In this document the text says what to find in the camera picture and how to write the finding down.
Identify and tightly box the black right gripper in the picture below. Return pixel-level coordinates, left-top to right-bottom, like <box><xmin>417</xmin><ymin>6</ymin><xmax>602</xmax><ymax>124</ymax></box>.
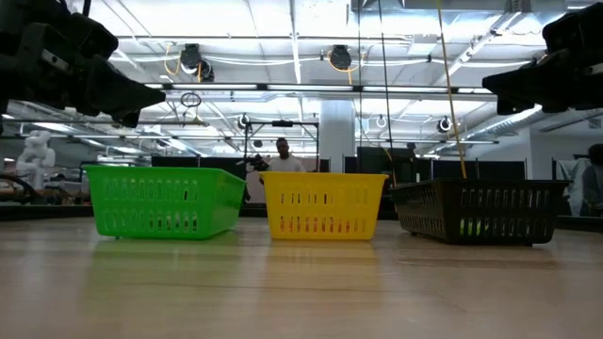
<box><xmin>481</xmin><ymin>2</ymin><xmax>603</xmax><ymax>116</ymax></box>

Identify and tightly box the white square column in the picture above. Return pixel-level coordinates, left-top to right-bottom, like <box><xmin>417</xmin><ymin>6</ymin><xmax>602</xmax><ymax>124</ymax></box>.
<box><xmin>319</xmin><ymin>98</ymin><xmax>357</xmax><ymax>173</ymax></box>

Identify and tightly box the yellow hanging cable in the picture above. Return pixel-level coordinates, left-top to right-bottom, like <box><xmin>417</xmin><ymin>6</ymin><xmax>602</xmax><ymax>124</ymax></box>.
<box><xmin>435</xmin><ymin>0</ymin><xmax>469</xmax><ymax>180</ymax></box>

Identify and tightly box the green plastic basket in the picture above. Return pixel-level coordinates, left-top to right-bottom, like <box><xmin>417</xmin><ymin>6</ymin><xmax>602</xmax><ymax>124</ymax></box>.
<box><xmin>83</xmin><ymin>164</ymin><xmax>248</xmax><ymax>240</ymax></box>

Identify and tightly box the black metal stand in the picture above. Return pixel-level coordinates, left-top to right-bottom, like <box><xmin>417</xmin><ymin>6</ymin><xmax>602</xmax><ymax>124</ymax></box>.
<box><xmin>243</xmin><ymin>120</ymin><xmax>320</xmax><ymax>173</ymax></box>

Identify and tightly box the black plastic basket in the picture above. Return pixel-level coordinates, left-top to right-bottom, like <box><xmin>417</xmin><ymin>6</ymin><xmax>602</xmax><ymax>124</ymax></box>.
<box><xmin>389</xmin><ymin>177</ymin><xmax>573</xmax><ymax>246</ymax></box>

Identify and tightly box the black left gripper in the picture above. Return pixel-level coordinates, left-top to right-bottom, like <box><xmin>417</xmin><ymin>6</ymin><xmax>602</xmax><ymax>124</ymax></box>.
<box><xmin>0</xmin><ymin>0</ymin><xmax>168</xmax><ymax>129</ymax></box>

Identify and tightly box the long linear light fixture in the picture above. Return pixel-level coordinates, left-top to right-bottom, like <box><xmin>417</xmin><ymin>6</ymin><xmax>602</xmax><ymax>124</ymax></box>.
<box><xmin>143</xmin><ymin>80</ymin><xmax>499</xmax><ymax>98</ymax></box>

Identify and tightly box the thin black hanging cable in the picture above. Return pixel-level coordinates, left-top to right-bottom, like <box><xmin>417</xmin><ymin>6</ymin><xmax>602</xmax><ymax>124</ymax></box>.
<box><xmin>357</xmin><ymin>0</ymin><xmax>364</xmax><ymax>145</ymax></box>

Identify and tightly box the yellow plastic basket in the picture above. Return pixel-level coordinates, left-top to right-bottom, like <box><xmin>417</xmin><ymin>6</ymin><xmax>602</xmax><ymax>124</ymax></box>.
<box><xmin>259</xmin><ymin>170</ymin><xmax>390</xmax><ymax>241</ymax></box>

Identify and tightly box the grey plastic cover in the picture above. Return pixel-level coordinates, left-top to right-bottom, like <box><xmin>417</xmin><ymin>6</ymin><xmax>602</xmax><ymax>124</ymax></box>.
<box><xmin>557</xmin><ymin>156</ymin><xmax>595</xmax><ymax>218</ymax></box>

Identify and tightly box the black partition panel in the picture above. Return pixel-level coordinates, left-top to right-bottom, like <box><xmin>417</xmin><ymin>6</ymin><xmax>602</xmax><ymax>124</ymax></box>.
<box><xmin>356</xmin><ymin>145</ymin><xmax>528</xmax><ymax>187</ymax></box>

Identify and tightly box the black hanging cable with coil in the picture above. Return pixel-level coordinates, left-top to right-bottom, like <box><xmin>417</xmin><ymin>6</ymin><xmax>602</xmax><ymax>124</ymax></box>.
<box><xmin>377</xmin><ymin>0</ymin><xmax>399</xmax><ymax>188</ymax></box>

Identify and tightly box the person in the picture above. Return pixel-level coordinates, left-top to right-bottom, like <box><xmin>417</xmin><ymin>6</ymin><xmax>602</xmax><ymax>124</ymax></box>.
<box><xmin>579</xmin><ymin>143</ymin><xmax>603</xmax><ymax>218</ymax></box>
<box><xmin>257</xmin><ymin>137</ymin><xmax>307</xmax><ymax>186</ymax></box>

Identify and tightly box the black handheld device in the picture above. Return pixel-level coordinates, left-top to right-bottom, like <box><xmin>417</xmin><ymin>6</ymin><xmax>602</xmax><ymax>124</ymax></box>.
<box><xmin>236</xmin><ymin>153</ymin><xmax>271</xmax><ymax>173</ymax></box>

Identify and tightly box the white robot figure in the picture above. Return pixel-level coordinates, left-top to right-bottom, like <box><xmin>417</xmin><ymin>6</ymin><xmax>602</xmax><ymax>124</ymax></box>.
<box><xmin>16</xmin><ymin>130</ymin><xmax>57</xmax><ymax>189</ymax></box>

